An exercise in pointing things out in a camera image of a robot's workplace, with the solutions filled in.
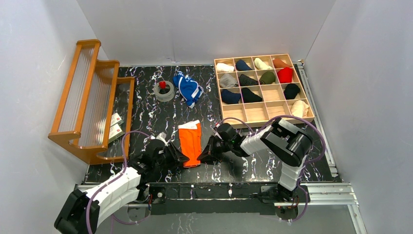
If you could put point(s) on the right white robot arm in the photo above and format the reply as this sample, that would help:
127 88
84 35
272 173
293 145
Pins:
289 143

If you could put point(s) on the small red cap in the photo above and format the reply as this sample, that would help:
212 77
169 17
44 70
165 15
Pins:
162 85

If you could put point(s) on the grey rolled cloth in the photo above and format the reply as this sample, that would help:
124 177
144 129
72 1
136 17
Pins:
228 81

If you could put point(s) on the white rolled cloth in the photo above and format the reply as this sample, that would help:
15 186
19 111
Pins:
224 68

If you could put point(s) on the clear tape roll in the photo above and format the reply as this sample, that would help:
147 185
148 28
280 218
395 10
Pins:
164 95

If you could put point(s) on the cream rolled cloth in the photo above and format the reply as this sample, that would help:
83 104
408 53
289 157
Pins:
260 65

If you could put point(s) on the beige rolled cloth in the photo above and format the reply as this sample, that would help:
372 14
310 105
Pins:
299 109

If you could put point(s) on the orange underwear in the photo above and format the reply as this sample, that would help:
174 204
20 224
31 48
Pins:
190 141

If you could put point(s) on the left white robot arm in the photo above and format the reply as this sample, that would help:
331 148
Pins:
84 211

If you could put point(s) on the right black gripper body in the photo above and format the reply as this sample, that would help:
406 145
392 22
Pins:
214 149

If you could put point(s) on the rust orange rolled cloth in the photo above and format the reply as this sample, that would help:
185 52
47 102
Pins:
278 63

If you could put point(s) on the red rolled cloth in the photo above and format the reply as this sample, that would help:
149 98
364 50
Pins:
285 75

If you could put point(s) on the white box red label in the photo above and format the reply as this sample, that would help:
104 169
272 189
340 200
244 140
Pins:
116 119

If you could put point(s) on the olive rolled cloth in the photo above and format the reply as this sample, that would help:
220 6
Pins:
267 78

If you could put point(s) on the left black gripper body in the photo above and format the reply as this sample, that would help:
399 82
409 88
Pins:
171 153

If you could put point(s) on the black rolled cloth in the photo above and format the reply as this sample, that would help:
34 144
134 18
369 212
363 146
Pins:
250 97
291 91

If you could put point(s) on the black rolled cloth right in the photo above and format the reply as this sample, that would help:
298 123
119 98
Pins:
291 91

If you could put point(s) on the wooden compartment organizer box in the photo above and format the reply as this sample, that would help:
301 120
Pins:
274 103

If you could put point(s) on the wooden acrylic tiered rack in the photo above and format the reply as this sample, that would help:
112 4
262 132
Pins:
82 121

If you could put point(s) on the black rolled cloth middle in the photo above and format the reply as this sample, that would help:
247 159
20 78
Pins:
250 97

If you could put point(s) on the navy rolled cloth top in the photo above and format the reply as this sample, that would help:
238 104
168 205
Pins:
241 65

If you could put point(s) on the dark patterned rolled cloth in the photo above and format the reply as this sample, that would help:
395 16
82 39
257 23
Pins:
245 80

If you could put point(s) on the blue underwear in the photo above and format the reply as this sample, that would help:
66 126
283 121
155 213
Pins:
188 88

